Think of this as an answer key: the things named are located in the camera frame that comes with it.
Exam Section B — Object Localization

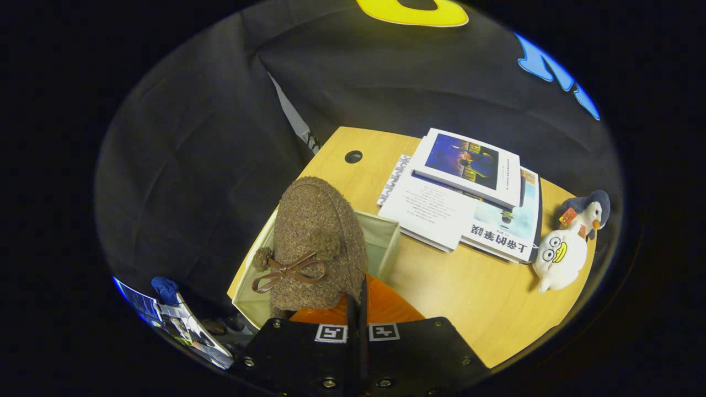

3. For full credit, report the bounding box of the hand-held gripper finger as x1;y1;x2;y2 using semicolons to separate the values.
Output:
231;292;359;397
359;274;491;397

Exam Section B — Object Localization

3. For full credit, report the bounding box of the lit display screen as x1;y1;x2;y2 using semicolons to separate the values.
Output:
113;276;235;370

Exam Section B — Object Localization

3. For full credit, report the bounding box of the penguin plush toy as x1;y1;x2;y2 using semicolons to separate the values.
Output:
558;190;611;242

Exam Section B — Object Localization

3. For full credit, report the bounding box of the brown fuzzy shoe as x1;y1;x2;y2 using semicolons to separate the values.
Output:
252;176;369;319

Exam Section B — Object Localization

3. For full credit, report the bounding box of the blue crumpled cloth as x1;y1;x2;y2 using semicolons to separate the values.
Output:
151;277;180;307

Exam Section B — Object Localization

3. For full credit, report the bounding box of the green fabric storage box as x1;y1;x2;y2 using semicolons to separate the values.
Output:
232;207;401;330

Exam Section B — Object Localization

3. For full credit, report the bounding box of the white book with text cover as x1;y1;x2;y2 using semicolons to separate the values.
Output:
377;154;478;253

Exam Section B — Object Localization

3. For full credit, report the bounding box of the white duck plush toy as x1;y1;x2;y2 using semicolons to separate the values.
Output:
532;229;589;293

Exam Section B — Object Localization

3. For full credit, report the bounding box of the white book with blue picture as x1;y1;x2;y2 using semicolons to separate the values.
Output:
411;128;522;209

